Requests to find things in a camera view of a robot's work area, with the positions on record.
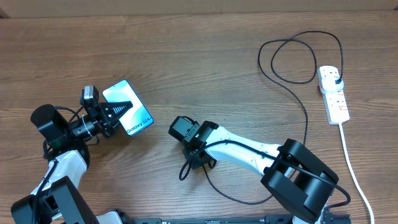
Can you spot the blue Samsung Galaxy smartphone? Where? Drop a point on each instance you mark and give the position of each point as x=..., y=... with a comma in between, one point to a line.
x=136, y=118

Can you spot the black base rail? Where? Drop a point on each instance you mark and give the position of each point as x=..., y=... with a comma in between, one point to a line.
x=214, y=220

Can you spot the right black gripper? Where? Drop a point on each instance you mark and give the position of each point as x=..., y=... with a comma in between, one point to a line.
x=197, y=162

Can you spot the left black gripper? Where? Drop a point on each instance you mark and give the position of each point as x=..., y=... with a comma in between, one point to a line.
x=102, y=116

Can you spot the white power strip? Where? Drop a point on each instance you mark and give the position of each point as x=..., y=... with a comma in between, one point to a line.
x=335, y=103

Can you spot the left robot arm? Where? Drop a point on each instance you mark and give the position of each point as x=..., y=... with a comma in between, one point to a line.
x=66, y=151

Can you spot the brown cardboard backdrop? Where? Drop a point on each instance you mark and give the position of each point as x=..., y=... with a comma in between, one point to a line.
x=81, y=8

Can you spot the white charger plug adapter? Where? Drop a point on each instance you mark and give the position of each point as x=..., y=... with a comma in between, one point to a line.
x=330, y=85

